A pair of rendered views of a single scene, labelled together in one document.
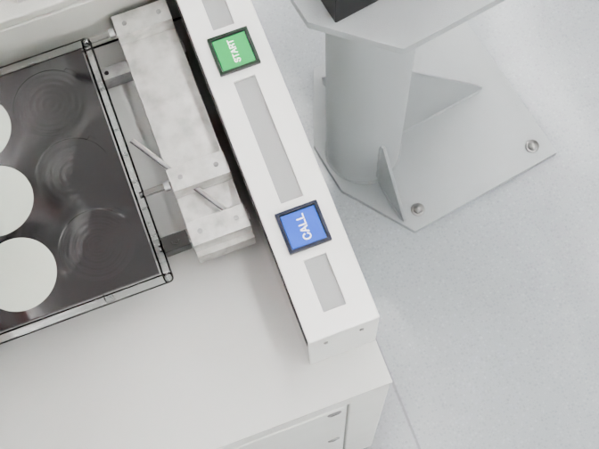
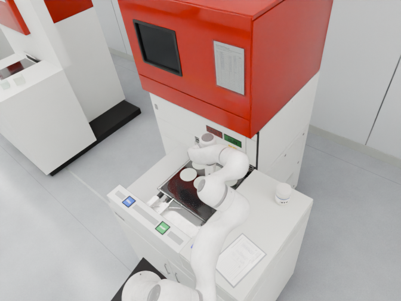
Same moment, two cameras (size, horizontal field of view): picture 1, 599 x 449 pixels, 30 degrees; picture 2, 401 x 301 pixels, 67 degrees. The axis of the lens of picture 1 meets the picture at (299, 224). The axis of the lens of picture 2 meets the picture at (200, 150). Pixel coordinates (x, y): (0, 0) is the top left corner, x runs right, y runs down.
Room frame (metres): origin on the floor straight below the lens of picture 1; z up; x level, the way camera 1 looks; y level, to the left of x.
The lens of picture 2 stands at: (1.48, -0.09, 2.25)
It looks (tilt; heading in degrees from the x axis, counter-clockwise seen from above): 45 degrees down; 152
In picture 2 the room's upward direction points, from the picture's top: 8 degrees counter-clockwise
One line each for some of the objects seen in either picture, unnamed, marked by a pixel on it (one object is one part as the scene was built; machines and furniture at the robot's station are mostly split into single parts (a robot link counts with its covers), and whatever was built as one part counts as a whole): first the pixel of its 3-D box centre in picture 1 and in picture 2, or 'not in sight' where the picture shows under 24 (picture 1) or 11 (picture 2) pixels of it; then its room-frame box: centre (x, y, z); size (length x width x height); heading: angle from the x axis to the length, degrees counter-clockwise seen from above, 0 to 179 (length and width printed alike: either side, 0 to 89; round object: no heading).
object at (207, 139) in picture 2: not in sight; (207, 147); (0.53, 0.45, 1.17); 0.09 x 0.08 x 0.13; 81
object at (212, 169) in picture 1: (199, 174); (162, 209); (0.53, 0.13, 0.89); 0.08 x 0.03 x 0.03; 106
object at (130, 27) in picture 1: (143, 21); (196, 234); (0.76, 0.19, 0.89); 0.08 x 0.03 x 0.03; 106
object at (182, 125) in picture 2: not in sight; (200, 132); (0.27, 0.56, 1.02); 0.82 x 0.03 x 0.40; 16
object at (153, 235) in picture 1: (126, 156); (181, 204); (0.56, 0.22, 0.90); 0.38 x 0.01 x 0.01; 16
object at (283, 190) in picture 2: not in sight; (283, 194); (0.90, 0.63, 1.01); 0.07 x 0.07 x 0.10
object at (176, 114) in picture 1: (183, 132); (173, 220); (0.60, 0.15, 0.87); 0.36 x 0.08 x 0.03; 16
